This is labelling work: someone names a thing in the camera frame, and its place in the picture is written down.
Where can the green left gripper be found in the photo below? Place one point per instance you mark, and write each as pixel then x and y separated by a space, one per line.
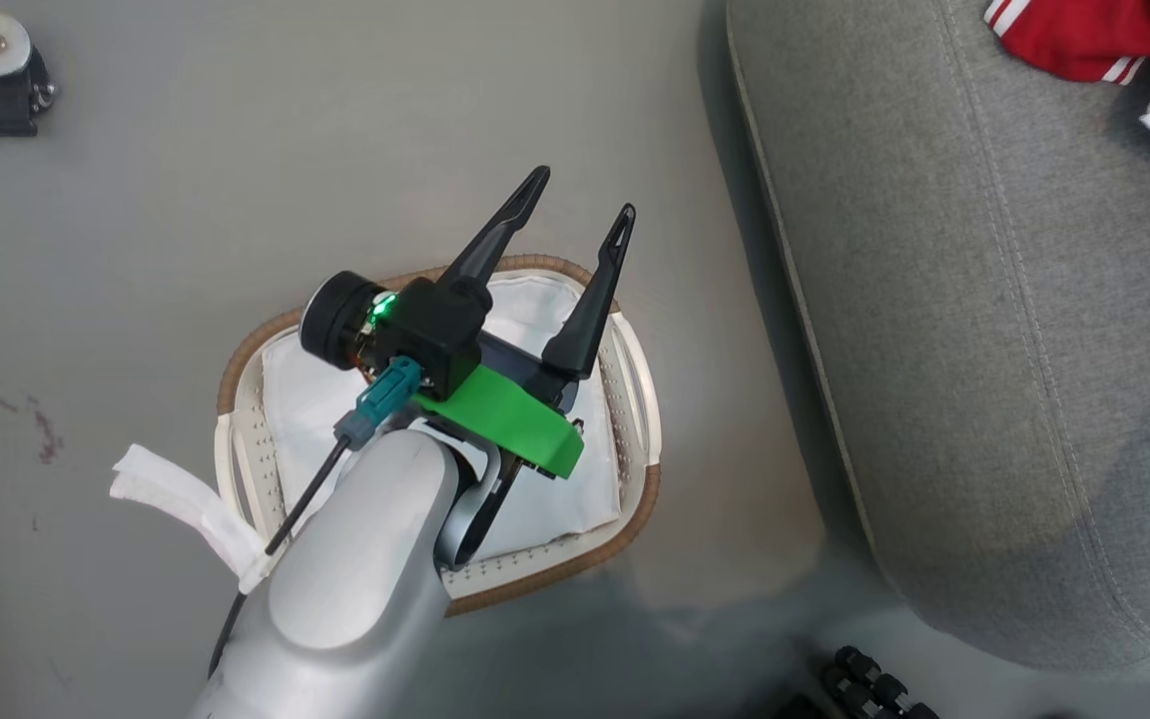
pixel 505 414

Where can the red and white jacket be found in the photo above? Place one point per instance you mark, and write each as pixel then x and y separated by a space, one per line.
pixel 1084 35

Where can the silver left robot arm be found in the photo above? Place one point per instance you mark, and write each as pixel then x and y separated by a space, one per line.
pixel 355 579

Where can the grey fabric sofa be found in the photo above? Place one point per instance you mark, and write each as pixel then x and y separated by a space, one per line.
pixel 984 350

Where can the white wicker-rimmed laundry basket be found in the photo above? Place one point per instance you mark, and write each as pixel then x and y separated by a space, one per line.
pixel 637 399

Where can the white cloth basket liner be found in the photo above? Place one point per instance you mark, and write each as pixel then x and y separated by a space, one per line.
pixel 305 399

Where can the black ribbed robot part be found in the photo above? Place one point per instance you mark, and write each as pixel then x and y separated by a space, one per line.
pixel 874 687

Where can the black caster wheel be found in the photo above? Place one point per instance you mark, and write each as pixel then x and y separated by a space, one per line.
pixel 16 100

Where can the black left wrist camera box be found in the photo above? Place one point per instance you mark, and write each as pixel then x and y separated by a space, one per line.
pixel 435 330

